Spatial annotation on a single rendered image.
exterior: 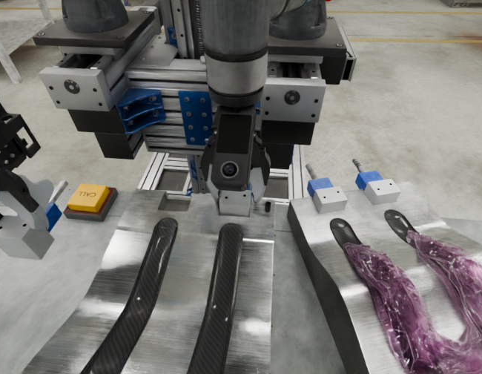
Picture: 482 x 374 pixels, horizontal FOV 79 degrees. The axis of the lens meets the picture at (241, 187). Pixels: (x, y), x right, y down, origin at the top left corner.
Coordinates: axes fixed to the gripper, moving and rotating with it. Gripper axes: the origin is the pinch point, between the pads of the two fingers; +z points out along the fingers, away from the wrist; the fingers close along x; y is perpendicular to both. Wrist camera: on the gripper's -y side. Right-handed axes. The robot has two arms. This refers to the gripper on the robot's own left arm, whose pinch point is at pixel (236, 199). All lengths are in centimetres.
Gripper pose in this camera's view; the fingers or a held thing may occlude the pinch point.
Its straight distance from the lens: 50.3
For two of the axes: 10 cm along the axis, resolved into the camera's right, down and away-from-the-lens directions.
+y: 1.1, -7.2, 6.9
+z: 0.0, 6.9, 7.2
